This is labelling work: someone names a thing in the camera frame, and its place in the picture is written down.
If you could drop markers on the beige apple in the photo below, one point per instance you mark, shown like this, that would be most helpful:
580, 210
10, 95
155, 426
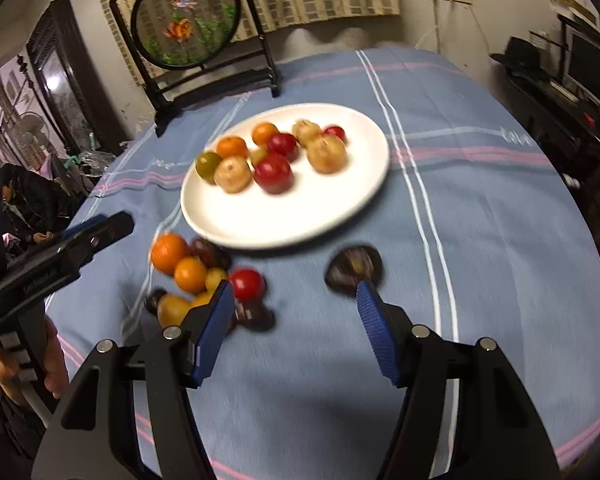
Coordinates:
232, 175
306, 130
326, 155

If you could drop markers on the person's left hand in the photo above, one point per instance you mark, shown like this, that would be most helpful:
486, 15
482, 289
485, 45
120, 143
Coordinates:
56, 360

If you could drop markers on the orange mandarin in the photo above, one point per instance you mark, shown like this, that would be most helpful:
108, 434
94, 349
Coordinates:
231, 147
266, 133
190, 274
169, 252

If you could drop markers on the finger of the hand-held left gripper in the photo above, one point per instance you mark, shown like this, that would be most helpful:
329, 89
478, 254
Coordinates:
105, 235
82, 229

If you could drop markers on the black desk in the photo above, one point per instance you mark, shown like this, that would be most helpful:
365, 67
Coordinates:
545, 110

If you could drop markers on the green-orange mandarin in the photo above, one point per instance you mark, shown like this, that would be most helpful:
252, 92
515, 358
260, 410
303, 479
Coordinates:
207, 166

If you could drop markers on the yellow-brown longan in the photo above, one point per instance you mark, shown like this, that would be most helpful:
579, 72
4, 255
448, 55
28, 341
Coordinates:
174, 309
216, 279

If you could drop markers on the red plum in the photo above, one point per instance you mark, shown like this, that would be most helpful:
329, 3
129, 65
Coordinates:
284, 145
273, 174

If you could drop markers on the crumpled plastic bag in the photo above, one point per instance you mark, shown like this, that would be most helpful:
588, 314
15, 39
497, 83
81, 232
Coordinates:
92, 160

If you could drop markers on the white round plate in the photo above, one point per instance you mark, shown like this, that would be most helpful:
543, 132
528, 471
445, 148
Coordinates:
290, 215

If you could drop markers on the computer monitor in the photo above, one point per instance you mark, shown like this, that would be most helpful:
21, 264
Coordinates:
592, 65

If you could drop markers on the small pale yellow plum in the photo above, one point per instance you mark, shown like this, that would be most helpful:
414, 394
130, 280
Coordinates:
258, 156

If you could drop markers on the yellow-orange mandarin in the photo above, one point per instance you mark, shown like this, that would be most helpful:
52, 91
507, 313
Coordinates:
202, 300

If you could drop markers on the black hat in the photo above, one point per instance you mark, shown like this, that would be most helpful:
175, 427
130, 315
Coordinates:
522, 52

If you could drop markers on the white electric fan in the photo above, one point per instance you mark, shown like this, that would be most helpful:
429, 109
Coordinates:
30, 130

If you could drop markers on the yellow cardboard box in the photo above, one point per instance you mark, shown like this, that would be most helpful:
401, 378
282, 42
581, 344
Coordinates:
577, 7

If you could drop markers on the red cherry tomato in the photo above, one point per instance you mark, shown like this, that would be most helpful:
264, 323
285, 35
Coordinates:
247, 284
334, 132

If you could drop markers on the dark coat stand pole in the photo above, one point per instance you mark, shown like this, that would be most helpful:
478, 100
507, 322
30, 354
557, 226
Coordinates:
26, 85

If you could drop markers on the dark wooden framed picture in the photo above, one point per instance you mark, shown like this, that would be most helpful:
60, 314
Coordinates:
62, 85

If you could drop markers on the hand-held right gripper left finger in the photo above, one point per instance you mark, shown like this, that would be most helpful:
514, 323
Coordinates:
212, 335

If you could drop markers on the dark purple plum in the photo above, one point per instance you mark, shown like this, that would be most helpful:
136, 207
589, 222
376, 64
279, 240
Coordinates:
152, 302
350, 265
255, 317
212, 252

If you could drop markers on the black framed goldfish screen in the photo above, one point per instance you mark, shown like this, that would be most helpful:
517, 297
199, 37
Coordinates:
180, 30

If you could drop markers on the blue striped tablecloth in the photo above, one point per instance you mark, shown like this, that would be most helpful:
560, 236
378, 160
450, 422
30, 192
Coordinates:
480, 220

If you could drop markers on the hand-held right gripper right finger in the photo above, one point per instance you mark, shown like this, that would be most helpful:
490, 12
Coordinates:
380, 330

